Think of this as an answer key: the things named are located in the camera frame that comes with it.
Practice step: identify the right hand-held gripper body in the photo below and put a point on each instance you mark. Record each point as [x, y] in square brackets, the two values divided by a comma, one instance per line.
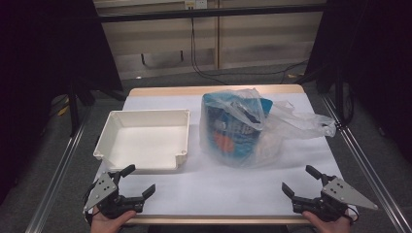
[330, 204]

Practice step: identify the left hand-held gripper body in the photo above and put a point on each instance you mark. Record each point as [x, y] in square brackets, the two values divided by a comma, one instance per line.
[108, 202]

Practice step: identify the clear plastic bag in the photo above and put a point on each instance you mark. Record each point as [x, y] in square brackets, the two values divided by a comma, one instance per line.
[291, 124]

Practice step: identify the blue snack pouch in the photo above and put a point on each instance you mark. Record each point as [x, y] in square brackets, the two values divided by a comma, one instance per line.
[233, 129]

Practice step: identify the person's left hand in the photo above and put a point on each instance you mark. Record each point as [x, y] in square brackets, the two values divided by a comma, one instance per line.
[107, 225]

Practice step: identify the person's right hand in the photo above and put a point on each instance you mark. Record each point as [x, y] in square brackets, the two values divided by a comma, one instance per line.
[333, 227]

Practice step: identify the white plastic tray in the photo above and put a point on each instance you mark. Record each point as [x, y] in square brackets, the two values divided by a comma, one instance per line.
[145, 142]

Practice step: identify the white table mat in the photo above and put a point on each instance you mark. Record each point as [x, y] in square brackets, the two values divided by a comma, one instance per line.
[210, 194]

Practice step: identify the black metal stand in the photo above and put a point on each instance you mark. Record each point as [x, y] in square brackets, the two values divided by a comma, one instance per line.
[74, 110]
[340, 97]

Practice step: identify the black curtain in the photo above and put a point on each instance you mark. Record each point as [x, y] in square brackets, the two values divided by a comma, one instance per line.
[42, 64]
[372, 48]

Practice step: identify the black horizontal bar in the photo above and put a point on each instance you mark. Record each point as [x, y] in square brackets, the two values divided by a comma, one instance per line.
[210, 13]

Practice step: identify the metal floor rail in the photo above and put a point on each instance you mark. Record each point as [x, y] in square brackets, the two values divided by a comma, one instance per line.
[56, 181]
[366, 168]

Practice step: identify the black u-shaped bracket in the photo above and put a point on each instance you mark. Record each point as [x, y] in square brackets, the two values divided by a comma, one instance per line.
[162, 65]

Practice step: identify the white wall socket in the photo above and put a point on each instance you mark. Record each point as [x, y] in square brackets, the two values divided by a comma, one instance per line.
[196, 4]

